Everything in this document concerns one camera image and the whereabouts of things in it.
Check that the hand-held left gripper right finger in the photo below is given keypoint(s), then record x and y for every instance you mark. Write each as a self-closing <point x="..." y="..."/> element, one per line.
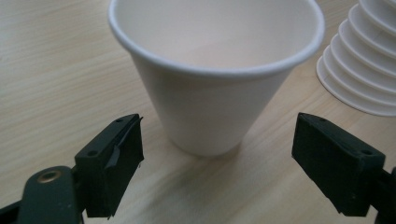
<point x="330" y="161"/>

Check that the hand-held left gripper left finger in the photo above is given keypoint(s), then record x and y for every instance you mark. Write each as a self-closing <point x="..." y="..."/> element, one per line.
<point x="106" y="168"/>

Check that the single white paper cup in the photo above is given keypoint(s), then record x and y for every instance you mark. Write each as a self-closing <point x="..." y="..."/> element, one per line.
<point x="205" y="109"/>

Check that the stack of white paper cups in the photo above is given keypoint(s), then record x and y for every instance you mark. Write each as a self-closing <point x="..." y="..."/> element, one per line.
<point x="367" y="71"/>

